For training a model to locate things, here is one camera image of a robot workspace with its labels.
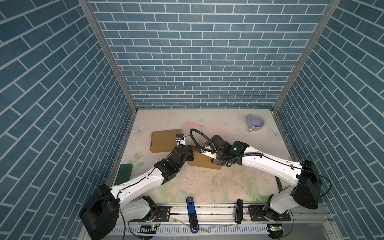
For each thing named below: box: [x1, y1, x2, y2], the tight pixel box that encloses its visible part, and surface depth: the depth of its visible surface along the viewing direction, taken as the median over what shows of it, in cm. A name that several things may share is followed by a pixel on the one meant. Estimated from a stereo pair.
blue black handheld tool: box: [186, 196, 200, 234], surface depth 73 cm
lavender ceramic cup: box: [246, 113, 265, 132], surface depth 110 cm
